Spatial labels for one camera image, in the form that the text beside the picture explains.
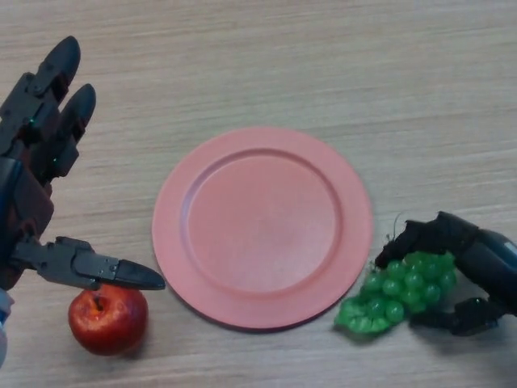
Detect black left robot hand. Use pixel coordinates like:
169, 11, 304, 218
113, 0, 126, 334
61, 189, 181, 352
0, 35, 166, 291

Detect green grape bunch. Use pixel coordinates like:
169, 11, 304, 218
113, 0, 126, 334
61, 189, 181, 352
333, 213, 458, 333

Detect red apple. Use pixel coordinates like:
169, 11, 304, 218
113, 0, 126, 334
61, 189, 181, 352
67, 282, 149, 356

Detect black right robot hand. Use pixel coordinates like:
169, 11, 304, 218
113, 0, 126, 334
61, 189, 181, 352
373, 210, 517, 337

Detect pink round plate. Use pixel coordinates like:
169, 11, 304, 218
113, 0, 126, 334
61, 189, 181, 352
152, 127, 375, 332

